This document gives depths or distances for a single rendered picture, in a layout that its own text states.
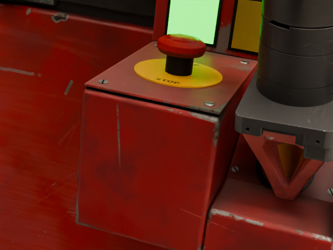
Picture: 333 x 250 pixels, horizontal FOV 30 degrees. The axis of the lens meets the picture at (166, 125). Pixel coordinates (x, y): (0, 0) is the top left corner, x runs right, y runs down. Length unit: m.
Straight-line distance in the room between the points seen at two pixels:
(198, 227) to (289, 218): 0.07
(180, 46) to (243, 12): 0.10
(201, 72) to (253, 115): 0.12
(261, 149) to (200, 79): 0.08
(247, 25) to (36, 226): 0.43
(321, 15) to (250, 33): 0.19
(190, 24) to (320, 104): 0.20
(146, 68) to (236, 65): 0.09
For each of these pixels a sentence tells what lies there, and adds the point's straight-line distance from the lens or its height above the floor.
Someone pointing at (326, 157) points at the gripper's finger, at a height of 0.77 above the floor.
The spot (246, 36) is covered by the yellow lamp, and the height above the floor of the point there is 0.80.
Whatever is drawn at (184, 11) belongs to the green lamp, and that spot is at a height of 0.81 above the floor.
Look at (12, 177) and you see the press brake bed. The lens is 0.85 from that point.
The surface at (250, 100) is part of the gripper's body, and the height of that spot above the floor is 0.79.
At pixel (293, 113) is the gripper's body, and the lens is 0.41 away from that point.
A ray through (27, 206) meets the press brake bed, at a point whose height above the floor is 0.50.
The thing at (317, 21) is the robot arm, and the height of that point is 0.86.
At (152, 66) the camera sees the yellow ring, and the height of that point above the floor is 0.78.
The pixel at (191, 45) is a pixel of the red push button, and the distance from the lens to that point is 0.48.
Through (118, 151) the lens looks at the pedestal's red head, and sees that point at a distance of 0.46.
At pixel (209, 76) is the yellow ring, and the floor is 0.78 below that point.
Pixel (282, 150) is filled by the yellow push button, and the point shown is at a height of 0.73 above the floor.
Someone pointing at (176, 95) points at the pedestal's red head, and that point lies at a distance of 0.45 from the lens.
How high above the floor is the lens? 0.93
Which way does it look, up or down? 22 degrees down
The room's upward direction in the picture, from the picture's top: 7 degrees clockwise
